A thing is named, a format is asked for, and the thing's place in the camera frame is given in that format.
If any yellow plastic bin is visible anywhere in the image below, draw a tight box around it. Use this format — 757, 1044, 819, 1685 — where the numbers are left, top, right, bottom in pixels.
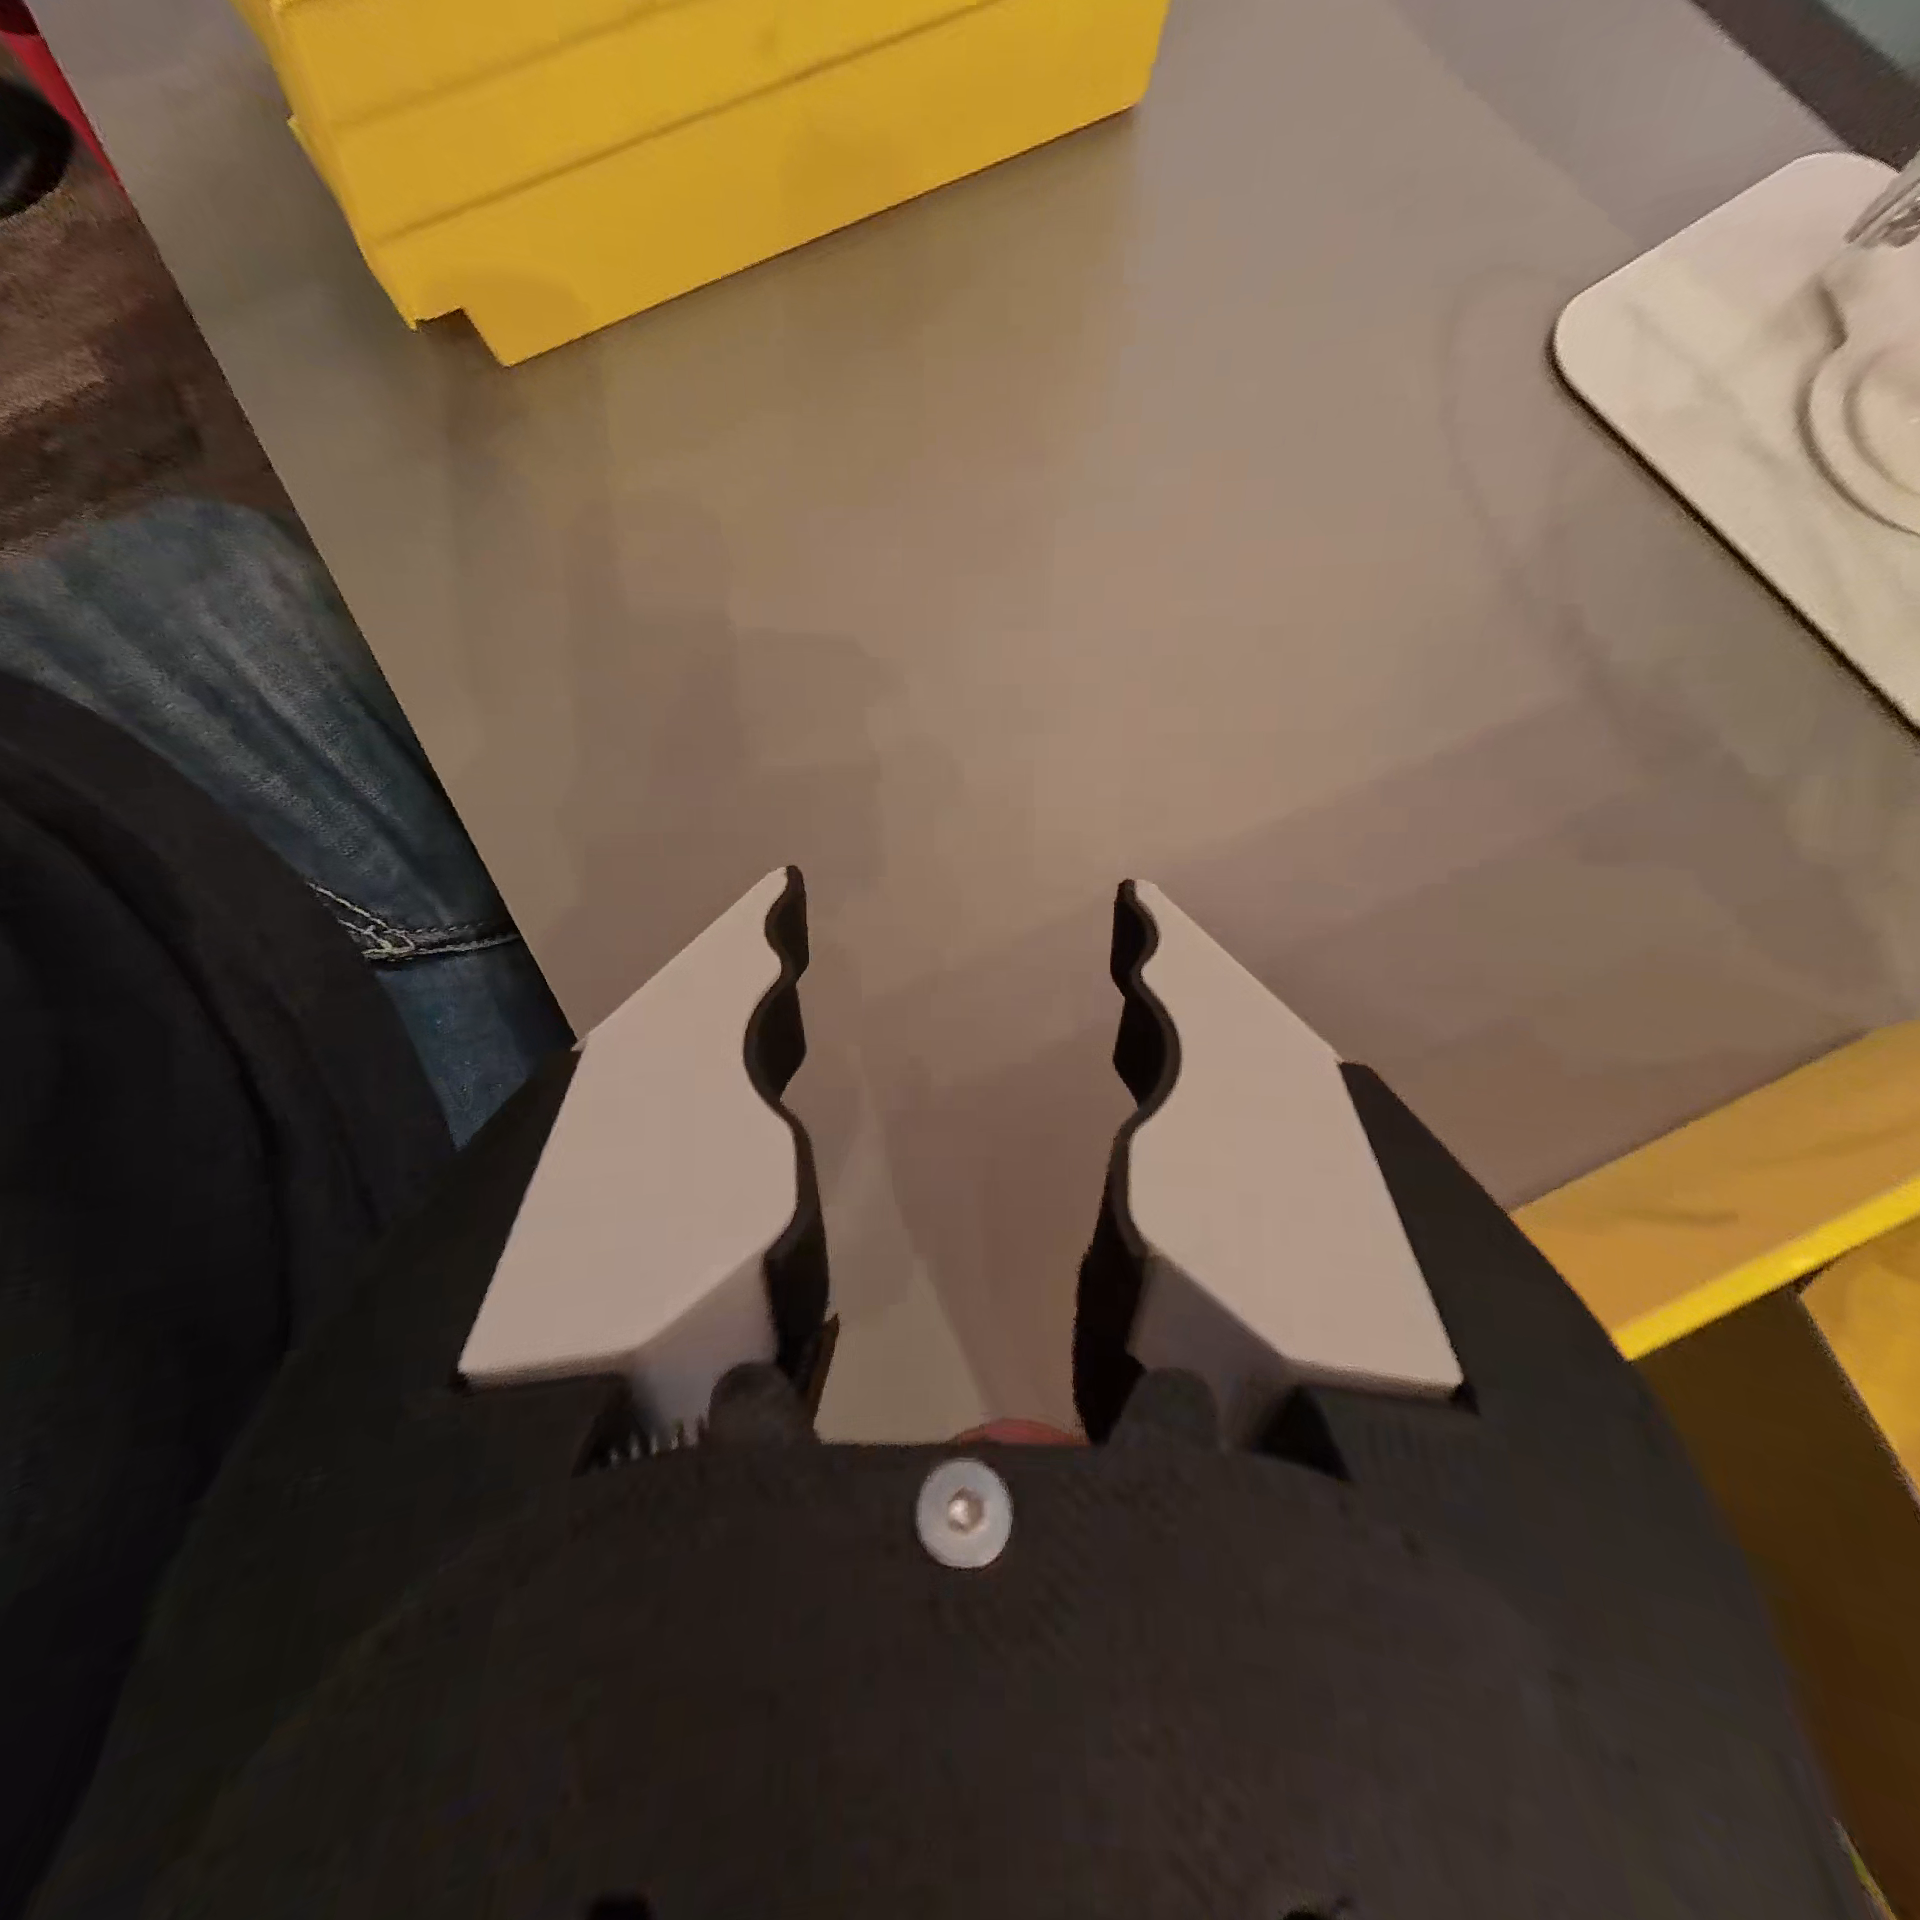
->
233, 0, 1170, 370
1508, 1020, 1920, 1502

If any wooden board stand white base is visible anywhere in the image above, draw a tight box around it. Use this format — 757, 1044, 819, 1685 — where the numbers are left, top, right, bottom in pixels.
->
1553, 150, 1920, 728

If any person's jeans leg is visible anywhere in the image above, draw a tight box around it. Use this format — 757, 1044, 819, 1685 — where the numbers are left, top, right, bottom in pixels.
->
0, 494, 572, 1149

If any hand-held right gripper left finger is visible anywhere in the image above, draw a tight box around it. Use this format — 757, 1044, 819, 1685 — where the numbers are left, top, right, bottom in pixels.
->
456, 864, 837, 1449

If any person's dark sweater torso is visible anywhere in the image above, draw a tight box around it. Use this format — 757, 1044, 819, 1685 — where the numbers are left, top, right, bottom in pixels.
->
0, 675, 452, 1920

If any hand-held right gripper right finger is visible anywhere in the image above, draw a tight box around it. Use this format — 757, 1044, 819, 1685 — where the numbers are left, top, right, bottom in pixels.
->
1070, 878, 1463, 1449

